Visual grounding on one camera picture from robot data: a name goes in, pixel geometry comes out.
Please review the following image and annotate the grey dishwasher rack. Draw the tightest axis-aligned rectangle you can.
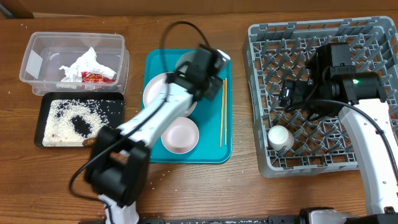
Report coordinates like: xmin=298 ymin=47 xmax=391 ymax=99
xmin=243 ymin=16 xmax=397 ymax=178

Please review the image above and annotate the small white plate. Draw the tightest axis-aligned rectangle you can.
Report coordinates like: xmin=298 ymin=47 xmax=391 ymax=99
xmin=161 ymin=117 xmax=200 ymax=154

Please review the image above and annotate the white napkin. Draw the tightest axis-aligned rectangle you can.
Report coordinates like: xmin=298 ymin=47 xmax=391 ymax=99
xmin=56 ymin=47 xmax=117 ymax=89

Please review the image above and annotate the wooden chopstick left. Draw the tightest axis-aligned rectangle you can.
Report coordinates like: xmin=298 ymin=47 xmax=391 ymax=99
xmin=220 ymin=80 xmax=225 ymax=148

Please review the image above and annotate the brown food scrap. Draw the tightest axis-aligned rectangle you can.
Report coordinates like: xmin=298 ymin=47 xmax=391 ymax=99
xmin=82 ymin=138 xmax=96 ymax=147

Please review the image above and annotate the clear plastic bin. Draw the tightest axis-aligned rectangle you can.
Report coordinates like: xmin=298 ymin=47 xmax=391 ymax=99
xmin=19 ymin=32 xmax=129 ymax=96

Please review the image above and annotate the teal serving tray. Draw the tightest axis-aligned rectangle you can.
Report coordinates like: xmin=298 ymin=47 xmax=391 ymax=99
xmin=150 ymin=62 xmax=233 ymax=164

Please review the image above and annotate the white cup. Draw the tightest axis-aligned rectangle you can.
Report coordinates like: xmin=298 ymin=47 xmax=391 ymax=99
xmin=267 ymin=125 xmax=294 ymax=151

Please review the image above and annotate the grey bowl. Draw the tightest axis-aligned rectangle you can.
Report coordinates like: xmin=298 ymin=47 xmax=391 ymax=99
xmin=175 ymin=49 xmax=231 ymax=75

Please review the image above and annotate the wooden chopstick right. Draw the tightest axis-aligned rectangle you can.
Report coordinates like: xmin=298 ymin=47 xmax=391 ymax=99
xmin=224 ymin=78 xmax=228 ymax=144

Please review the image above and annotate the black plastic tray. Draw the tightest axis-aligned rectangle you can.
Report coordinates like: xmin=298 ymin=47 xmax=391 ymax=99
xmin=34 ymin=92 xmax=124 ymax=147

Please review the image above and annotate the large white plate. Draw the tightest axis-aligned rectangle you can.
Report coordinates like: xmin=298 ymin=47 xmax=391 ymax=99
xmin=142 ymin=73 xmax=197 ymax=118

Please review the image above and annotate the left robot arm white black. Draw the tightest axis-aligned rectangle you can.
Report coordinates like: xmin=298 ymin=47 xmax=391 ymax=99
xmin=82 ymin=65 xmax=223 ymax=223

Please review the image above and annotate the wooden chopstick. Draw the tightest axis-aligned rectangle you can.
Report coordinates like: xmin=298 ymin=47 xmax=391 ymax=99
xmin=224 ymin=78 xmax=228 ymax=144
xmin=220 ymin=80 xmax=225 ymax=148

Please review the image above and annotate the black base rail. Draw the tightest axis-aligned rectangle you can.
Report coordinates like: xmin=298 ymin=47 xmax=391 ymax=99
xmin=77 ymin=207 xmax=352 ymax=224

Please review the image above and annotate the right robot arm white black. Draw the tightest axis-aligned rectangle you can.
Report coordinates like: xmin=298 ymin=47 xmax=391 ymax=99
xmin=280 ymin=72 xmax=397 ymax=223

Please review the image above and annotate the red snack wrapper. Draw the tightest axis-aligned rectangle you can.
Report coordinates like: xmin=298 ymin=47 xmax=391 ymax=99
xmin=81 ymin=72 xmax=116 ymax=83

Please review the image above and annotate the white rice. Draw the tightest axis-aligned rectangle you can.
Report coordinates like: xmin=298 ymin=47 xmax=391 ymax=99
xmin=42 ymin=99 xmax=124 ymax=147

